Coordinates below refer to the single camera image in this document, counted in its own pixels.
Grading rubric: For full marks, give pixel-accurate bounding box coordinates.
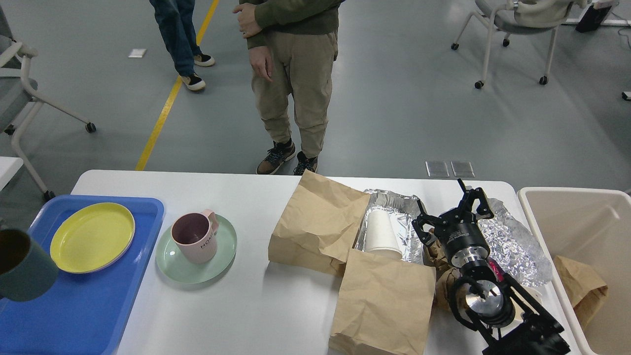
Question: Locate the brown bag in bin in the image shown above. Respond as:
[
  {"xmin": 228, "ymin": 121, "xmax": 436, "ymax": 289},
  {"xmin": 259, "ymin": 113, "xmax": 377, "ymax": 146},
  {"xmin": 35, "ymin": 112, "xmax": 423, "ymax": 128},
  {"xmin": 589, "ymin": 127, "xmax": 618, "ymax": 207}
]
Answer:
[{"xmin": 554, "ymin": 255, "xmax": 608, "ymax": 330}]

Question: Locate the brown paper bag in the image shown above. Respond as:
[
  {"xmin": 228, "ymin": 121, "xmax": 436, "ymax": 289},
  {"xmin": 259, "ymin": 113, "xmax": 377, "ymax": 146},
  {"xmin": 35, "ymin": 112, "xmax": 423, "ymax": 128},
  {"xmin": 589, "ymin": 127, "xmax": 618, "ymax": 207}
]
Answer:
[
  {"xmin": 328, "ymin": 249, "xmax": 436, "ymax": 355},
  {"xmin": 268, "ymin": 171, "xmax": 370, "ymax": 277}
]

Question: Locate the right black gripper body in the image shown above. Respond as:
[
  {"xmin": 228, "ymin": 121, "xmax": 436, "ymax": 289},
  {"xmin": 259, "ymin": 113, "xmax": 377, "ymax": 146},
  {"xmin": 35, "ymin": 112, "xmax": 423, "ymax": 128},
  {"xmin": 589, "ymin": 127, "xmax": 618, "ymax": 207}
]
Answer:
[{"xmin": 430, "ymin": 209, "xmax": 490, "ymax": 268}]

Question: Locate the aluminium foil tray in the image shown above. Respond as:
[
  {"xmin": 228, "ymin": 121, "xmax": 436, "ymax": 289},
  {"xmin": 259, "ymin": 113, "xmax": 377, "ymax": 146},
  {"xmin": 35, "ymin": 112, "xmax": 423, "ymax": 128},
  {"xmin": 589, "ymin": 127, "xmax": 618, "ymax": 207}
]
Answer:
[{"xmin": 353, "ymin": 189, "xmax": 424, "ymax": 265}]

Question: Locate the beige plastic bin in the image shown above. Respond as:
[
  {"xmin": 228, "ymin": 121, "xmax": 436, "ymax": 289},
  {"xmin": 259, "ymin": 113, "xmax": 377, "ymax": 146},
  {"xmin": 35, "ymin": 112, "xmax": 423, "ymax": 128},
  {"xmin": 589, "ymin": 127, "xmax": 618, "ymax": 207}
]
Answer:
[{"xmin": 518, "ymin": 187, "xmax": 631, "ymax": 355}]

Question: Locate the crumpled aluminium foil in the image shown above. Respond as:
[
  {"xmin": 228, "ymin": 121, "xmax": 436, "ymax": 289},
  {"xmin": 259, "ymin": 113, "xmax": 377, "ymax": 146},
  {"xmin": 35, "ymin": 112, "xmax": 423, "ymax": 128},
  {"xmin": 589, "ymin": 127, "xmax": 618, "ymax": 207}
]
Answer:
[{"xmin": 478, "ymin": 198, "xmax": 552, "ymax": 287}]

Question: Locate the blue-grey mug yellow inside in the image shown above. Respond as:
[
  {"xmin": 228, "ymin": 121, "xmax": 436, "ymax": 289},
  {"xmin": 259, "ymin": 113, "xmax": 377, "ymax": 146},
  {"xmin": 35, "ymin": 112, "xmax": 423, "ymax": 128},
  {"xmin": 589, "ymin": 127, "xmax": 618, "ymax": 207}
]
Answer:
[{"xmin": 0, "ymin": 229, "xmax": 59, "ymax": 302}]

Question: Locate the lower brown paper bag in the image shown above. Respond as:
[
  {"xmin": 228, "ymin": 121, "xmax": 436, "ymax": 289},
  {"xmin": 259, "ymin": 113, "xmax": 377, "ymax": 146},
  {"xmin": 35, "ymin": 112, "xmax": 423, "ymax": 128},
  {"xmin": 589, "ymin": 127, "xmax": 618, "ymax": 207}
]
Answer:
[{"xmin": 328, "ymin": 249, "xmax": 436, "ymax": 355}]

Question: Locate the person in khaki trousers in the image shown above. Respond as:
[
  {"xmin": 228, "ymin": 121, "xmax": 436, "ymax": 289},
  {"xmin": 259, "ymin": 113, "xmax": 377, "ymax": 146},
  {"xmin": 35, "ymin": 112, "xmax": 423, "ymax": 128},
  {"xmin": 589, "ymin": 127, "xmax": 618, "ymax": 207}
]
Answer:
[{"xmin": 234, "ymin": 0, "xmax": 341, "ymax": 175}]

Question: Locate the light green plate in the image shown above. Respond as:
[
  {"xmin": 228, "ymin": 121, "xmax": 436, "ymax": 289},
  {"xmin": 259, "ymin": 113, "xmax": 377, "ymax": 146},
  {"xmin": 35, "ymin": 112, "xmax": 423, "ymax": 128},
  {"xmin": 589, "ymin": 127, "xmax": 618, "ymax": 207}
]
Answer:
[{"xmin": 155, "ymin": 215, "xmax": 237, "ymax": 284}]

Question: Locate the upper brown paper bag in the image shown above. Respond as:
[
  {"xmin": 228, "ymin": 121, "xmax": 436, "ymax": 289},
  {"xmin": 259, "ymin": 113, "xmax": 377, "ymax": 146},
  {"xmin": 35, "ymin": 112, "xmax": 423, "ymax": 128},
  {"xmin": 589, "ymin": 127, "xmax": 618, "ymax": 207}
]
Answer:
[{"xmin": 268, "ymin": 171, "xmax": 370, "ymax": 277}]

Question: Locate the person in blue jeans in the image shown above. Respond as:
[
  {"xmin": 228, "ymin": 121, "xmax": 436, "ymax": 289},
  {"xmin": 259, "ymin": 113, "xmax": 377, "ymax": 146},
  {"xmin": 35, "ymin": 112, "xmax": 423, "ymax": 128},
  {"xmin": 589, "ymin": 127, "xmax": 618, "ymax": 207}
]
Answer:
[{"xmin": 149, "ymin": 0, "xmax": 215, "ymax": 92}]

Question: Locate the pink mug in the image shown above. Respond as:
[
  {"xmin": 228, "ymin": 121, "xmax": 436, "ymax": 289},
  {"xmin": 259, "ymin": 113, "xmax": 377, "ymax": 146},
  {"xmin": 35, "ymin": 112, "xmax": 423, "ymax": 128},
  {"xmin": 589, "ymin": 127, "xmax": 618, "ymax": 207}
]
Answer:
[{"xmin": 171, "ymin": 209, "xmax": 219, "ymax": 264}]

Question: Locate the left white office chair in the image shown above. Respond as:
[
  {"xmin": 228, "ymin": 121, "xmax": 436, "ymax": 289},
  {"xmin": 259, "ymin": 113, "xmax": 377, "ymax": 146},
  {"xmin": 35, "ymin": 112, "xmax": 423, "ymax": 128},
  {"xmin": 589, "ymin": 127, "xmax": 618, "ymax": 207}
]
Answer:
[{"xmin": 0, "ymin": 11, "xmax": 97, "ymax": 202}]

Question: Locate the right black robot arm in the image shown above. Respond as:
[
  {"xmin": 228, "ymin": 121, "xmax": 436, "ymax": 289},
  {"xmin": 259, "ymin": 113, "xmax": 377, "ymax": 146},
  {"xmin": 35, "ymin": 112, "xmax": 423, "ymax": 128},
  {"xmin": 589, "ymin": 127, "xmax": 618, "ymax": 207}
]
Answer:
[{"xmin": 412, "ymin": 179, "xmax": 570, "ymax": 355}]

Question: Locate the yellow plate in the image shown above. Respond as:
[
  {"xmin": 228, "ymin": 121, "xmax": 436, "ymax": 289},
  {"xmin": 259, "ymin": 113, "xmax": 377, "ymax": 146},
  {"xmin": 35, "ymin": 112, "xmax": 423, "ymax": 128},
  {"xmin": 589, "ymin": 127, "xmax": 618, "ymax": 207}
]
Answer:
[{"xmin": 50, "ymin": 202, "xmax": 136, "ymax": 274}]

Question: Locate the crumpled brown paper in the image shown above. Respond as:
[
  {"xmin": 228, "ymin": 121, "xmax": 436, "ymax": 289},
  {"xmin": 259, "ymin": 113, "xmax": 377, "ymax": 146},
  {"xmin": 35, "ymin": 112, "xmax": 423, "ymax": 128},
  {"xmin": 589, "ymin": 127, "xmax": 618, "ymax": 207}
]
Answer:
[{"xmin": 425, "ymin": 240, "xmax": 460, "ymax": 312}]

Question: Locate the white office chair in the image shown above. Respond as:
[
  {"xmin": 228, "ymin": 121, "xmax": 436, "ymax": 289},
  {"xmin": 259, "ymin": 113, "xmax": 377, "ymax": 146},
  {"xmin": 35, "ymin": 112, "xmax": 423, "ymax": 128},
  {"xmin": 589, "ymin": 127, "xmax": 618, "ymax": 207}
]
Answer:
[
  {"xmin": 0, "ymin": 11, "xmax": 97, "ymax": 202},
  {"xmin": 451, "ymin": 0, "xmax": 592, "ymax": 90}
]

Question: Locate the right white office chair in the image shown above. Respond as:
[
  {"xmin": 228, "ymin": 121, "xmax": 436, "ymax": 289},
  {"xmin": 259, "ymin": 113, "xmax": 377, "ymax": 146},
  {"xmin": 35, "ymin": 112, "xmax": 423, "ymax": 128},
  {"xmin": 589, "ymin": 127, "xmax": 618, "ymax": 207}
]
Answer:
[{"xmin": 451, "ymin": 0, "xmax": 592, "ymax": 90}]

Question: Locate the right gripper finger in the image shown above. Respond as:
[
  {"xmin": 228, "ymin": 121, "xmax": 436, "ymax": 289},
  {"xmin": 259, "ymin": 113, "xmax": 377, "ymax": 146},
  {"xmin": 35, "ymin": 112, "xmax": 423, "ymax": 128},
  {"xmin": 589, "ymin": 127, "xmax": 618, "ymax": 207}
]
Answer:
[
  {"xmin": 412, "ymin": 200, "xmax": 442, "ymax": 247},
  {"xmin": 456, "ymin": 179, "xmax": 495, "ymax": 221}
]

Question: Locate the blue plastic tray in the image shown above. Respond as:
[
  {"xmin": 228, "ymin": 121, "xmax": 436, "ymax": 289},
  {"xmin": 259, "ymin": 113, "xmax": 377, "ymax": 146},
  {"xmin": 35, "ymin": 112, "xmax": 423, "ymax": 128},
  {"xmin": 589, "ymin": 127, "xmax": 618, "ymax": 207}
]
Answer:
[{"xmin": 0, "ymin": 195, "xmax": 165, "ymax": 355}]

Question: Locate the white paper cup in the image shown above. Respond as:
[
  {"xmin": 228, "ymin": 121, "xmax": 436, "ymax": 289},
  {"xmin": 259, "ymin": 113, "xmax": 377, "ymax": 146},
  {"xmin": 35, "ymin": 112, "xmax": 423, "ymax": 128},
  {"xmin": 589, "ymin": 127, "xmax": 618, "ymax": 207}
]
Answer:
[{"xmin": 364, "ymin": 210, "xmax": 403, "ymax": 260}]

